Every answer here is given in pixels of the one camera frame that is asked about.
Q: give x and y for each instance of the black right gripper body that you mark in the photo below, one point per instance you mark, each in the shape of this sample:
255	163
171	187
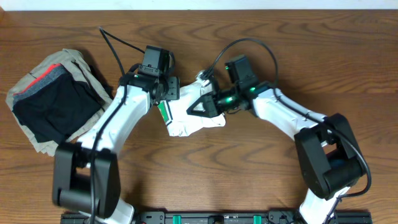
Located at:
226	100

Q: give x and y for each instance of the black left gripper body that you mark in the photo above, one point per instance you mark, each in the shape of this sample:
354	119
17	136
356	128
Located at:
169	89

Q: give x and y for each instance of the white t-shirt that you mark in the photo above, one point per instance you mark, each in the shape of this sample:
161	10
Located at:
174	112

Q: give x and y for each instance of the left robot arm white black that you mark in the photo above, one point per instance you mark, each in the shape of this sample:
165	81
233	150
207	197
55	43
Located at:
86	176

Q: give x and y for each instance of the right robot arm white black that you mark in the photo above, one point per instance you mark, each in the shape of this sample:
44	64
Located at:
331	162

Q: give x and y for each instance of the beige folded garment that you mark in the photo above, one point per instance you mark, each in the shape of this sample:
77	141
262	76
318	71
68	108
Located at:
74	62

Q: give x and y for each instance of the black folded garment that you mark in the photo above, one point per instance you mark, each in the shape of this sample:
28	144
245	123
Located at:
58	110

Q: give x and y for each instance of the grey folded garment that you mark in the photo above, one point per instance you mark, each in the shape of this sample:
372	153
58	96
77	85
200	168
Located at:
50	78

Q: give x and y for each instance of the red folded garment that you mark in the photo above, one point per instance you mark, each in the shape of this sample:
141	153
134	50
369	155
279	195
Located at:
50	69

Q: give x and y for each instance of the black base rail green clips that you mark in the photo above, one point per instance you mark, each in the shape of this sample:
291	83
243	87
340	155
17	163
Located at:
270	217

